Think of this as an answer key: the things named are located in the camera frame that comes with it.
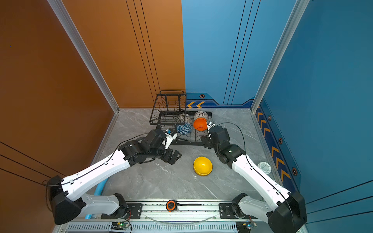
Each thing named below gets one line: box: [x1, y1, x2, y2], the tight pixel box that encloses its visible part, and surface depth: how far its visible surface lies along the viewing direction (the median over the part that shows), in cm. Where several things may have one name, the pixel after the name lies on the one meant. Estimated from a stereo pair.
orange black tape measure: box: [166, 199, 178, 213], surface depth 74 cm
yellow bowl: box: [193, 156, 213, 177], surface depth 86 cm
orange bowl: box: [193, 117, 208, 132], surface depth 107 cm
